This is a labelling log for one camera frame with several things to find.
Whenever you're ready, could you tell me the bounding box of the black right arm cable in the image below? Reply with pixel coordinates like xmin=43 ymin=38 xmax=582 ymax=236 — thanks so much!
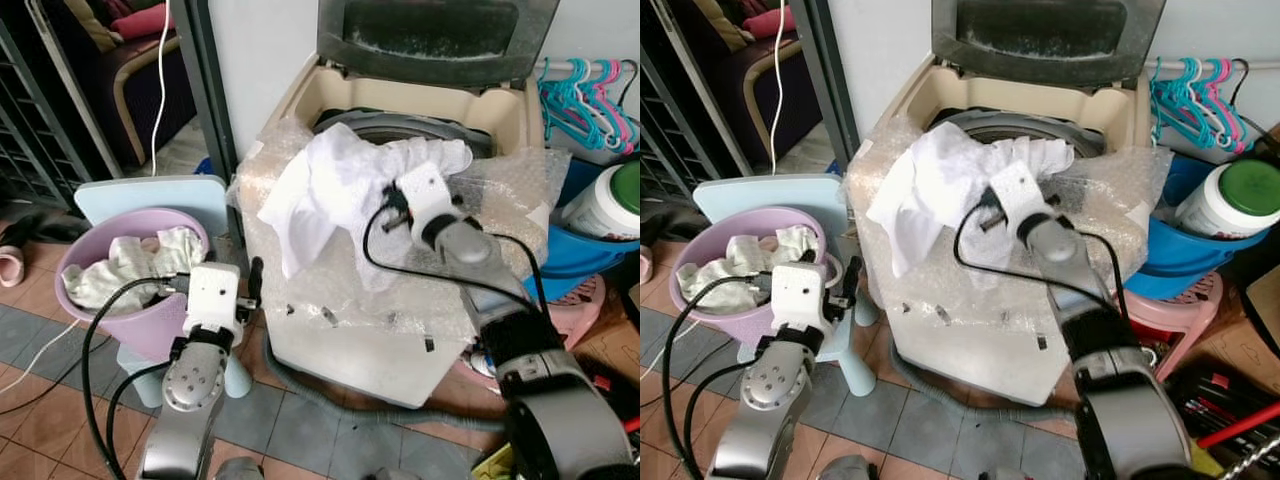
xmin=952 ymin=204 xmax=1077 ymax=303
xmin=490 ymin=234 xmax=550 ymax=313
xmin=1075 ymin=231 xmax=1132 ymax=323
xmin=361 ymin=204 xmax=473 ymax=303

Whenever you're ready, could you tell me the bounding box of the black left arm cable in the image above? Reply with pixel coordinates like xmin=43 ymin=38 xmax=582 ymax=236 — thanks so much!
xmin=661 ymin=276 xmax=777 ymax=480
xmin=104 ymin=360 xmax=173 ymax=473
xmin=686 ymin=360 xmax=758 ymax=473
xmin=81 ymin=276 xmax=193 ymax=480

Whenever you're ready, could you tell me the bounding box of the light blue plastic stool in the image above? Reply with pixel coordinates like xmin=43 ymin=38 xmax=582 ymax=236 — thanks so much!
xmin=74 ymin=175 xmax=253 ymax=408
xmin=692 ymin=174 xmax=883 ymax=398

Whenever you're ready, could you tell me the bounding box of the dark door frame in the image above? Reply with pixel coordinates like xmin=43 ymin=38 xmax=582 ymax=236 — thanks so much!
xmin=789 ymin=0 xmax=863 ymax=173
xmin=168 ymin=0 xmax=247 ymax=263

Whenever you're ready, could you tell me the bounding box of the lilac plastic basin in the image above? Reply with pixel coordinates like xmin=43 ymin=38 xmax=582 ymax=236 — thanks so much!
xmin=54 ymin=207 xmax=214 ymax=363
xmin=667 ymin=206 xmax=830 ymax=353

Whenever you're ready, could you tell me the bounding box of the white tub with green lid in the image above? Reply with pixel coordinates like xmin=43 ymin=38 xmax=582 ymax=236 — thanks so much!
xmin=1174 ymin=159 xmax=1280 ymax=241
xmin=561 ymin=160 xmax=641 ymax=242

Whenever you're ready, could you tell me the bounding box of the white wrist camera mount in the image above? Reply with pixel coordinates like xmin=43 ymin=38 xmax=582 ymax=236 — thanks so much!
xmin=989 ymin=160 xmax=1054 ymax=235
xmin=769 ymin=262 xmax=832 ymax=338
xmin=184 ymin=262 xmax=244 ymax=338
xmin=396 ymin=163 xmax=464 ymax=238

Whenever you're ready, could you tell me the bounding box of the blue plastic basin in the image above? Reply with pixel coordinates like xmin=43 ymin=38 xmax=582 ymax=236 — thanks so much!
xmin=524 ymin=158 xmax=641 ymax=303
xmin=1130 ymin=153 xmax=1273 ymax=301

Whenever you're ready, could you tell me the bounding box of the white hanging cable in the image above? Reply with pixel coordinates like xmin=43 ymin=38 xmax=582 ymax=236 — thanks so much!
xmin=767 ymin=0 xmax=792 ymax=173
xmin=149 ymin=0 xmax=174 ymax=178

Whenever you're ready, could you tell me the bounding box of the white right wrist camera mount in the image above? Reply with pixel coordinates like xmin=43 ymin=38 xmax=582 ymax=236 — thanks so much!
xmin=396 ymin=163 xmax=464 ymax=238
xmin=989 ymin=160 xmax=1054 ymax=235

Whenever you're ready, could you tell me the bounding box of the dark grey washer lid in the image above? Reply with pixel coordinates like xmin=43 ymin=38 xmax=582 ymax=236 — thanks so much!
xmin=930 ymin=0 xmax=1167 ymax=91
xmin=317 ymin=0 xmax=561 ymax=91

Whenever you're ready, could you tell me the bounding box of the dark metal grille gate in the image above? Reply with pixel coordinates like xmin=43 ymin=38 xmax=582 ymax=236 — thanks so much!
xmin=0 ymin=18 xmax=83 ymax=213
xmin=640 ymin=18 xmax=698 ymax=208

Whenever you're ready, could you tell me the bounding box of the teal plastic hanger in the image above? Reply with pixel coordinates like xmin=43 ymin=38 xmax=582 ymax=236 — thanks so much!
xmin=1150 ymin=58 xmax=1206 ymax=151
xmin=1178 ymin=58 xmax=1233 ymax=153
xmin=537 ymin=60 xmax=593 ymax=151
xmin=560 ymin=58 xmax=619 ymax=153

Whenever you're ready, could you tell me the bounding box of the black shoe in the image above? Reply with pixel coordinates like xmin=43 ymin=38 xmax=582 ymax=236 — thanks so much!
xmin=0 ymin=212 xmax=44 ymax=252

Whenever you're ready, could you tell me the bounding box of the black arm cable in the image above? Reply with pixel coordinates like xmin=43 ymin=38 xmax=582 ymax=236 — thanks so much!
xmin=361 ymin=204 xmax=473 ymax=303
xmin=104 ymin=360 xmax=173 ymax=473
xmin=661 ymin=276 xmax=777 ymax=480
xmin=952 ymin=204 xmax=1077 ymax=303
xmin=686 ymin=360 xmax=758 ymax=473
xmin=490 ymin=234 xmax=550 ymax=313
xmin=1075 ymin=231 xmax=1132 ymax=323
xmin=81 ymin=276 xmax=193 ymax=480

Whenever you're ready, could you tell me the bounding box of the dark wooden armchair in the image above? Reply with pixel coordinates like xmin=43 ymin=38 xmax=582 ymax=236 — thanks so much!
xmin=48 ymin=0 xmax=203 ymax=169
xmin=688 ymin=0 xmax=828 ymax=169

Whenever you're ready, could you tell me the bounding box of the pink cushion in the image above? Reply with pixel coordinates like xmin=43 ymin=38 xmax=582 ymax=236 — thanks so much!
xmin=741 ymin=5 xmax=802 ymax=42
xmin=109 ymin=3 xmax=177 ymax=42

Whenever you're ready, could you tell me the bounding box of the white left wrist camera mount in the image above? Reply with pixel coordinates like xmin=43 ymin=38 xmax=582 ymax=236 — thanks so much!
xmin=184 ymin=262 xmax=244 ymax=338
xmin=769 ymin=262 xmax=832 ymax=338

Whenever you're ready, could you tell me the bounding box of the thin white floor cable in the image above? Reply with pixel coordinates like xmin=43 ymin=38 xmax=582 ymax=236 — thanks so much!
xmin=0 ymin=318 xmax=83 ymax=397
xmin=640 ymin=345 xmax=673 ymax=386

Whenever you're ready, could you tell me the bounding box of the black wire hanger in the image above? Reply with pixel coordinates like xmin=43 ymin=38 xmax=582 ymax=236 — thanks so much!
xmin=1225 ymin=57 xmax=1258 ymax=113

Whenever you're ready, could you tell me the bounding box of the cream top-load washing machine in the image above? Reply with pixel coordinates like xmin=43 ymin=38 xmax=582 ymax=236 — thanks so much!
xmin=845 ymin=0 xmax=1171 ymax=409
xmin=235 ymin=0 xmax=561 ymax=409

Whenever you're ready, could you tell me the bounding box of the red tool handle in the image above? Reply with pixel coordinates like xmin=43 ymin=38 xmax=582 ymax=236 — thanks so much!
xmin=1196 ymin=400 xmax=1280 ymax=450

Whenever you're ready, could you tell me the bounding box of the pink plastic stool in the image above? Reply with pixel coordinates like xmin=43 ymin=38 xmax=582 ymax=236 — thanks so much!
xmin=455 ymin=274 xmax=607 ymax=389
xmin=1124 ymin=270 xmax=1224 ymax=383

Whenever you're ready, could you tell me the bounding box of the pale green crumpled cloth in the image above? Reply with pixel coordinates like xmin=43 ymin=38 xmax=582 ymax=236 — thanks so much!
xmin=677 ymin=224 xmax=822 ymax=312
xmin=64 ymin=227 xmax=207 ymax=312

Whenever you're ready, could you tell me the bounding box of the pink plastic hanger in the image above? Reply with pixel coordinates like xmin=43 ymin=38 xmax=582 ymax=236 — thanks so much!
xmin=1205 ymin=60 xmax=1257 ymax=156
xmin=590 ymin=60 xmax=641 ymax=153

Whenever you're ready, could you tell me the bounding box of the black tool box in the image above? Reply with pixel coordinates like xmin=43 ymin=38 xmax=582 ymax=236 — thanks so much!
xmin=1164 ymin=363 xmax=1280 ymax=453

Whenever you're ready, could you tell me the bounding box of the white garment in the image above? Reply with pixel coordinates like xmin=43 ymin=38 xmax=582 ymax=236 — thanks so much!
xmin=866 ymin=124 xmax=1074 ymax=283
xmin=257 ymin=124 xmax=474 ymax=292

